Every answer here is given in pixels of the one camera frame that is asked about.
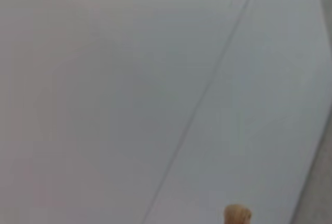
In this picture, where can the brown woven handbag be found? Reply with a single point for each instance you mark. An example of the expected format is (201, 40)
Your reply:
(237, 215)

